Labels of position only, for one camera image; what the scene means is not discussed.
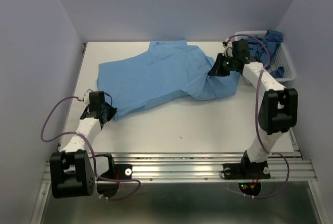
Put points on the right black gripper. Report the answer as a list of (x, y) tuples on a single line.
[(217, 69)]

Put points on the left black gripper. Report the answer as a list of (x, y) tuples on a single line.
[(112, 112)]

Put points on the light blue long sleeve shirt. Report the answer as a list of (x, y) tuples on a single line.
[(167, 71)]

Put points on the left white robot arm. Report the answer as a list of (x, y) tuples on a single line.
[(71, 171)]

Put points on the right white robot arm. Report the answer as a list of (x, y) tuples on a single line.
[(276, 109)]

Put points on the dark blue patterned shirt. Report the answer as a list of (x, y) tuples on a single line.
[(272, 41)]

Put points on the white plastic basket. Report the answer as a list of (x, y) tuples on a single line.
[(282, 69)]

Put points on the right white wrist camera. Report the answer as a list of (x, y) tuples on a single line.
[(227, 48)]

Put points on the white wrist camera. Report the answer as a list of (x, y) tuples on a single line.
[(227, 48), (85, 97)]

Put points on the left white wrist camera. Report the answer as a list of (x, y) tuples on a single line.
[(85, 97)]

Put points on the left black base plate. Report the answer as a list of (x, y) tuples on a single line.
[(118, 173)]

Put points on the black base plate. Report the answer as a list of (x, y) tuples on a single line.
[(237, 171), (118, 173)]

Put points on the aluminium mounting rail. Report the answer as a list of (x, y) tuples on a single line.
[(206, 167)]

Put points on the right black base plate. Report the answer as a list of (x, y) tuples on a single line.
[(237, 171)]

